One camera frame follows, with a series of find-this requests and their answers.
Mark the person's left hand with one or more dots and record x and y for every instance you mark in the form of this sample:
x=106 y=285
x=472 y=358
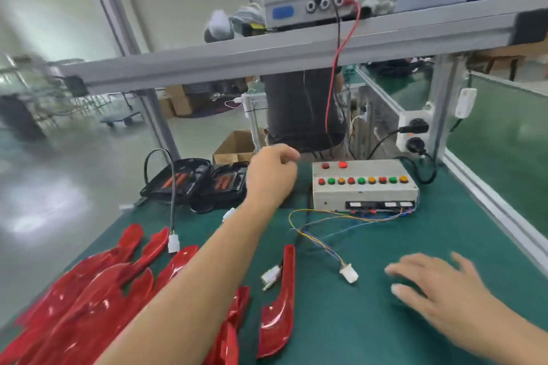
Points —
x=270 y=176

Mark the person's right hand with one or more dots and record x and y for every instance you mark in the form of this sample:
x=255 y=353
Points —
x=458 y=300

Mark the pile of black lamp housings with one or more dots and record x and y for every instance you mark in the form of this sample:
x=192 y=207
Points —
x=193 y=176

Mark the person's left forearm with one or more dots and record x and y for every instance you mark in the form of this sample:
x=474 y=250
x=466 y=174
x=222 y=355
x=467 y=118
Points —
x=188 y=292

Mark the low open cardboard carton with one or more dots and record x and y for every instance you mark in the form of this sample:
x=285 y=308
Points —
x=231 y=148

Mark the white metal stand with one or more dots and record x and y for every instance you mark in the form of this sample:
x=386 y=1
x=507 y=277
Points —
x=253 y=112

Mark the beige test button box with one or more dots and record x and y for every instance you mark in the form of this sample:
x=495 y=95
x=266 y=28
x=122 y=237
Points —
x=364 y=198

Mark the large cardboard box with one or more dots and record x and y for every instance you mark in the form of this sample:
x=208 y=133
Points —
x=180 y=102

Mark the white power strip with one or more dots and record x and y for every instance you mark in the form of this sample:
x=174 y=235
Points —
x=407 y=121

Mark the flat platform trolley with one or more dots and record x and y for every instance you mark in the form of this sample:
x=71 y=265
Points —
x=124 y=117

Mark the white cloth bundle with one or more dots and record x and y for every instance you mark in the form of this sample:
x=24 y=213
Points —
x=227 y=25

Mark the pile of red lens covers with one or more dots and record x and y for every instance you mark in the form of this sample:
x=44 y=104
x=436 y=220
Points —
x=86 y=300

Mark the group of metal chairs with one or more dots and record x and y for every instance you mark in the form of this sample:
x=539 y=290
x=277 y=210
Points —
x=51 y=87

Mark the black bin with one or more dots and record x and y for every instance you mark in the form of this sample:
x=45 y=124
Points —
x=19 y=117

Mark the aluminium workstation frame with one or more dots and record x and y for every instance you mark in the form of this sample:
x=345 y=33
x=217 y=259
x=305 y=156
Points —
x=300 y=48

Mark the white switch box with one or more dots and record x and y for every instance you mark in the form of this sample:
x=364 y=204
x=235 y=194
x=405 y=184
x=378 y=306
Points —
x=466 y=104

